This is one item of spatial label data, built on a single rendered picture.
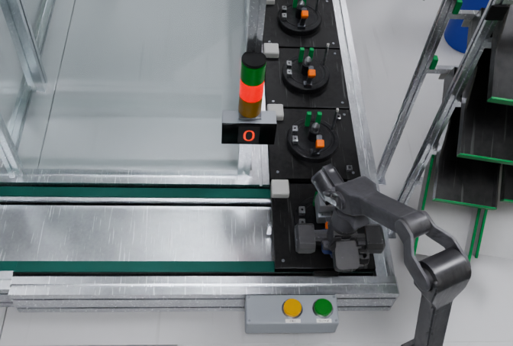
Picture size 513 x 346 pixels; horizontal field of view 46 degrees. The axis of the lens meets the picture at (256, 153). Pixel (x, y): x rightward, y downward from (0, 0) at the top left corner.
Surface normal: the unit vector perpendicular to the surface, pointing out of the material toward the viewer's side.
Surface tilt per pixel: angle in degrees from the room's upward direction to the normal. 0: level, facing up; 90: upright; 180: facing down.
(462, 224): 45
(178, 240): 0
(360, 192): 29
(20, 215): 0
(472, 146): 25
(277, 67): 0
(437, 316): 74
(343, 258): 17
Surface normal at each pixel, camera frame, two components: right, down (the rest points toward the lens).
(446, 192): 0.00, -0.21
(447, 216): -0.06, 0.14
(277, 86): 0.07, -0.60
